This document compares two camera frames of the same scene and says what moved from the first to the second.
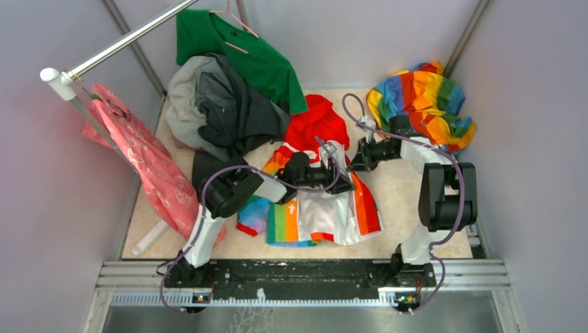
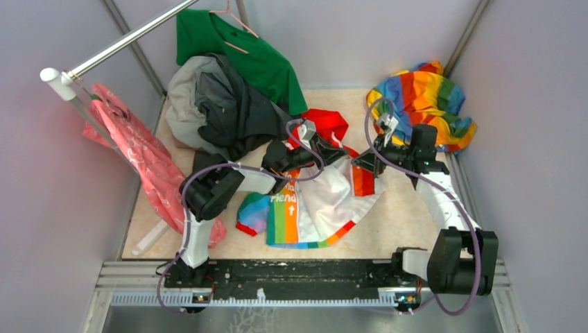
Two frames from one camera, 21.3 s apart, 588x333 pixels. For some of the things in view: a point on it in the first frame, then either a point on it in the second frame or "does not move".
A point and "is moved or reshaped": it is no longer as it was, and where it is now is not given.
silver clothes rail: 62,82 does not move
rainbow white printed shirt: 344,218 is moved or reshaped
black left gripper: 330,176 → 324,152
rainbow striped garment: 430,100 does not move
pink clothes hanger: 233,46 does not move
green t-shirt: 201,32 does not move
